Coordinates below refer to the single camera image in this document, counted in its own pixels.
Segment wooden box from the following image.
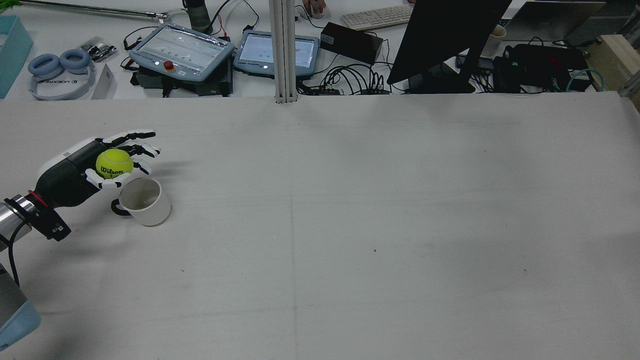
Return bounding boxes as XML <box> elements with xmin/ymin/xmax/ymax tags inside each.
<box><xmin>585</xmin><ymin>34</ymin><xmax>640</xmax><ymax>109</ymax></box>

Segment teal box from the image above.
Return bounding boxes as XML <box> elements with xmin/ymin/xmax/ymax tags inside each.
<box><xmin>0</xmin><ymin>15</ymin><xmax>34</xmax><ymax>99</ymax></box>

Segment black looped cables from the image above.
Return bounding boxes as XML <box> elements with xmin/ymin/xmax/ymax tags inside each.
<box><xmin>300</xmin><ymin>63</ymin><xmax>388</xmax><ymax>96</ymax></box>

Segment long metal rod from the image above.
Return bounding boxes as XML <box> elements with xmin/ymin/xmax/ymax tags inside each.
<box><xmin>20</xmin><ymin>0</ymin><xmax>174</xmax><ymax>24</ymax></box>

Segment silver Huawei laptop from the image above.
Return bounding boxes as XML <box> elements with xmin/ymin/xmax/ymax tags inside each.
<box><xmin>500</xmin><ymin>0</ymin><xmax>607</xmax><ymax>29</ymax></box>

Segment aluminium profile post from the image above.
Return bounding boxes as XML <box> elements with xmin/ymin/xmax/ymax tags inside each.
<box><xmin>268</xmin><ymin>0</ymin><xmax>300</xmax><ymax>105</ymax></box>

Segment light blue headphones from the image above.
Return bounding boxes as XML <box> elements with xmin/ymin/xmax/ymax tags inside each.
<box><xmin>27</xmin><ymin>48</ymin><xmax>97</xmax><ymax>102</ymax></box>

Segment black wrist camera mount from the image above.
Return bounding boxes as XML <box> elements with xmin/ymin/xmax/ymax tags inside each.
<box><xmin>29</xmin><ymin>199</ymin><xmax>72</xmax><ymax>243</ymax></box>

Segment black power supply box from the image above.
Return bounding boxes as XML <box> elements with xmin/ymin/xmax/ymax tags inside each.
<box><xmin>320</xmin><ymin>21</ymin><xmax>385</xmax><ymax>65</ymax></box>

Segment black mini PC red logo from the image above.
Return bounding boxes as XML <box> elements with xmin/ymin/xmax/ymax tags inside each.
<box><xmin>510</xmin><ymin>44</ymin><xmax>591</xmax><ymax>92</ymax></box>

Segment black box under pendant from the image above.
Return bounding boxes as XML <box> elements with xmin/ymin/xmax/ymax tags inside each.
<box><xmin>131</xmin><ymin>64</ymin><xmax>234</xmax><ymax>98</ymax></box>

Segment teal network cable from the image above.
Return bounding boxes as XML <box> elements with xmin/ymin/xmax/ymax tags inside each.
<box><xmin>565</xmin><ymin>68</ymin><xmax>609</xmax><ymax>94</ymax></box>

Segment plastic bag with parts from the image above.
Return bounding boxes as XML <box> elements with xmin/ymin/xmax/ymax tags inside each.
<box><xmin>79</xmin><ymin>36</ymin><xmax>119</xmax><ymax>62</ymax></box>

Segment yellow tennis ball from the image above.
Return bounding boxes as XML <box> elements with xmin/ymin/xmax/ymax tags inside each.
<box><xmin>95</xmin><ymin>148</ymin><xmax>134</xmax><ymax>180</ymax></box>

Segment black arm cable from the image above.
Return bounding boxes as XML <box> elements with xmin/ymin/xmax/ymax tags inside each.
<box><xmin>7</xmin><ymin>222</ymin><xmax>32</xmax><ymax>289</ymax></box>

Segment black flat box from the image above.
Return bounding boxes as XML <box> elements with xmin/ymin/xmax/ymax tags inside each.
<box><xmin>492</xmin><ymin>56</ymin><xmax>522</xmax><ymax>94</ymax></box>

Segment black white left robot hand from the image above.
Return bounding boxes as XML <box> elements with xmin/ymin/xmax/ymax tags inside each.
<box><xmin>29</xmin><ymin>130</ymin><xmax>162</xmax><ymax>209</ymax></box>

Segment white paper cup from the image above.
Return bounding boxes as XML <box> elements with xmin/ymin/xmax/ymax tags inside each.
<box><xmin>481</xmin><ymin>24</ymin><xmax>507</xmax><ymax>58</ymax></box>

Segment teach pendant red button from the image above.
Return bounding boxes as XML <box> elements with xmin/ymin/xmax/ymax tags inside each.
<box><xmin>128</xmin><ymin>23</ymin><xmax>236</xmax><ymax>83</ymax></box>

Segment black computer monitor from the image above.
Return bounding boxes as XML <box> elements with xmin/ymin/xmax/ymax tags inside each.
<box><xmin>386</xmin><ymin>0</ymin><xmax>513</xmax><ymax>95</ymax></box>

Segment black docking hub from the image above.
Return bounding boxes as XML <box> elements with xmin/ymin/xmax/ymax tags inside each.
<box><xmin>456</xmin><ymin>54</ymin><xmax>496</xmax><ymax>71</ymax></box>

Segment grey blue teach pendant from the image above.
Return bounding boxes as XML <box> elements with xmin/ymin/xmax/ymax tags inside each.
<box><xmin>233</xmin><ymin>30</ymin><xmax>321</xmax><ymax>80</ymax></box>

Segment white card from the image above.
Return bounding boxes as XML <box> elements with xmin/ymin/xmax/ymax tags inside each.
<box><xmin>90</xmin><ymin>63</ymin><xmax>118</xmax><ymax>100</ymax></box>

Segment white mug black handle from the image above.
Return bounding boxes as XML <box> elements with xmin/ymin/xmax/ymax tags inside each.
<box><xmin>110</xmin><ymin>177</ymin><xmax>172</xmax><ymax>227</ymax></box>

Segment white keyboard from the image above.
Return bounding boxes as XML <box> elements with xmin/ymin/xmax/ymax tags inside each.
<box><xmin>341</xmin><ymin>4</ymin><xmax>416</xmax><ymax>31</ymax></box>

